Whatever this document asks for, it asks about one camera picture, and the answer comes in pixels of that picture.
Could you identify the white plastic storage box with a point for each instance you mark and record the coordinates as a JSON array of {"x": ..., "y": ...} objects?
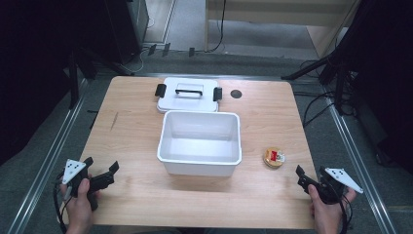
[{"x": 199, "y": 152}]

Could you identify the person's left hand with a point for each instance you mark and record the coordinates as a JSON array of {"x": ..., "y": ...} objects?
[{"x": 81, "y": 208}]

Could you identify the light wooden furniture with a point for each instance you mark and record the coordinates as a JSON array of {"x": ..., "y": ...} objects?
[{"x": 279, "y": 13}]

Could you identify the small black floor bracket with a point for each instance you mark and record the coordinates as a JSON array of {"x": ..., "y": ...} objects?
[
  {"x": 166, "y": 49},
  {"x": 192, "y": 52},
  {"x": 152, "y": 49}
]

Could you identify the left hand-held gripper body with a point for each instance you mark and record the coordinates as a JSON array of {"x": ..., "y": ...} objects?
[{"x": 74, "y": 169}]

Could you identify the black metal stand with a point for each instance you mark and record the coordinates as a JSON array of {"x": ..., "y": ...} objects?
[{"x": 74, "y": 78}]

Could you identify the black tripod stand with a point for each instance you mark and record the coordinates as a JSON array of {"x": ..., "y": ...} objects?
[{"x": 339, "y": 84}]

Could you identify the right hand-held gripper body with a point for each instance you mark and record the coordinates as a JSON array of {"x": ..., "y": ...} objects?
[{"x": 337, "y": 182}]

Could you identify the dark curtain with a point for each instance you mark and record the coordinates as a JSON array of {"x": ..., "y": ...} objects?
[
  {"x": 386, "y": 81},
  {"x": 32, "y": 65}
]

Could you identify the silver metal floor rail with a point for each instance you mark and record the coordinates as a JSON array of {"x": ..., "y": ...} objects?
[
  {"x": 357, "y": 156},
  {"x": 48, "y": 162}
]

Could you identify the black cabinet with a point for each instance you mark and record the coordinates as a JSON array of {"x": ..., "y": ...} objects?
[{"x": 125, "y": 29}]

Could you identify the person's right hand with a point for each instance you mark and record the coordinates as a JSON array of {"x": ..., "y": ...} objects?
[{"x": 324, "y": 214}]

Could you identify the black round table grommet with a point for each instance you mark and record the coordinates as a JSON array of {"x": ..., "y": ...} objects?
[{"x": 236, "y": 94}]

